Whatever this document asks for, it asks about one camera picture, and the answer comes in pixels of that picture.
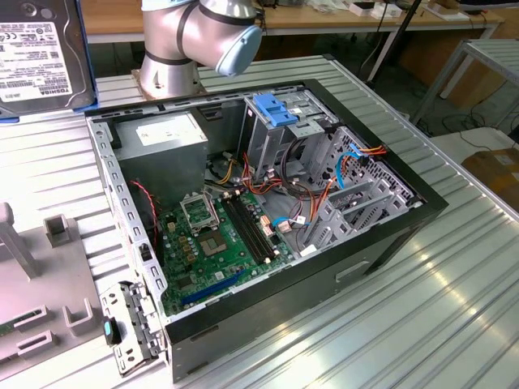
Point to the hard disk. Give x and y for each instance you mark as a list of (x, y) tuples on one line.
[(36, 52)]

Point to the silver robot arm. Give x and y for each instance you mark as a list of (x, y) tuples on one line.
[(170, 73)]

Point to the perforated metal disk bay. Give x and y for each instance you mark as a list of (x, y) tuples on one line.
[(336, 221)]

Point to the black RAM slot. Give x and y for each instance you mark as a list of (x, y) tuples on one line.
[(254, 225), (243, 229)]

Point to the silver drive cage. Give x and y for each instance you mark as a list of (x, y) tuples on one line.
[(259, 142)]

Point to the CPU socket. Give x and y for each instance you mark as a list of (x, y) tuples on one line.
[(211, 244)]

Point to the blue plastic drive latch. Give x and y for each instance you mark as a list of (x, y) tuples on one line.
[(275, 113)]

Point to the green motherboard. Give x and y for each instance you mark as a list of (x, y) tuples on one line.
[(227, 271)]

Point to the grey power supply unit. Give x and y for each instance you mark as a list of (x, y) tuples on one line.
[(162, 162)]

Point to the blue expansion slot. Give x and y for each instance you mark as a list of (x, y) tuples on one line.
[(213, 288)]

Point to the black case fan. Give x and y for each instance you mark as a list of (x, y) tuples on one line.
[(152, 239)]

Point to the black open PC case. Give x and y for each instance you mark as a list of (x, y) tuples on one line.
[(284, 324)]

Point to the wooden desk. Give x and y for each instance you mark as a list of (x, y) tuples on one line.
[(344, 22)]

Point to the white low table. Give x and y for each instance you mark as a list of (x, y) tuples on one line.
[(466, 142)]

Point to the grey parts rack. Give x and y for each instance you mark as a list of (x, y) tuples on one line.
[(61, 283)]

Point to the brown cardboard box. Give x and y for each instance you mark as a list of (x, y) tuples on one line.
[(494, 174)]

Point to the green RAM stick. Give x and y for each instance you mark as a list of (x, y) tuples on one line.
[(7, 329)]

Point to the metal frame table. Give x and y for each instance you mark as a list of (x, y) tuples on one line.
[(498, 52)]

